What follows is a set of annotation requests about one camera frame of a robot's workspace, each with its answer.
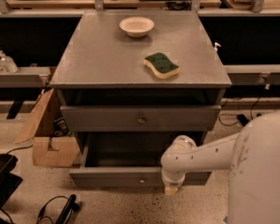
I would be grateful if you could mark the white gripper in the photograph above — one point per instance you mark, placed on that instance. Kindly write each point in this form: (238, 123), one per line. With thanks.
(172, 180)

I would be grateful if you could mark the grey drawer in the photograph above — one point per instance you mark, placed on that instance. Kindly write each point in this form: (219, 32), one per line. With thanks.
(133, 118)
(123, 159)

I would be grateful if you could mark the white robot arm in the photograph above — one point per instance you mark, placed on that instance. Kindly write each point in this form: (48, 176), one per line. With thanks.
(252, 158)

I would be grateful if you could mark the grey top drawer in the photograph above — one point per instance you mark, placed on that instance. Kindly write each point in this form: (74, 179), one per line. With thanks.
(133, 118)

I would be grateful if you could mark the grey drawer cabinet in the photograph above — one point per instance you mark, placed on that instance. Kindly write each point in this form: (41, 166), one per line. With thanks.
(102, 65)

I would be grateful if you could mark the cardboard box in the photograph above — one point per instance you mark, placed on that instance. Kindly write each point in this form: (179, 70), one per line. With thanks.
(48, 149)

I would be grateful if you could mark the green yellow sponge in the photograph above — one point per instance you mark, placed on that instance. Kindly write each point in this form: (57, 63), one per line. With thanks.
(161, 66)

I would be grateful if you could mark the small white pump bottle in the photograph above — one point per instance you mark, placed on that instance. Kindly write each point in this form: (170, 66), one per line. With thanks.
(216, 46)

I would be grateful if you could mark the black tray stack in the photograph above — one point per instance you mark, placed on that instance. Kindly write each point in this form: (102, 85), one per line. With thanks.
(8, 181)

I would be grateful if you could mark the white bowl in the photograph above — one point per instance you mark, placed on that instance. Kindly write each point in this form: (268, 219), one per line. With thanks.
(136, 26)

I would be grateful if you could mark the clear plastic bottle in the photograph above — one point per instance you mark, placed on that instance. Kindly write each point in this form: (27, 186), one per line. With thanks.
(7, 63)

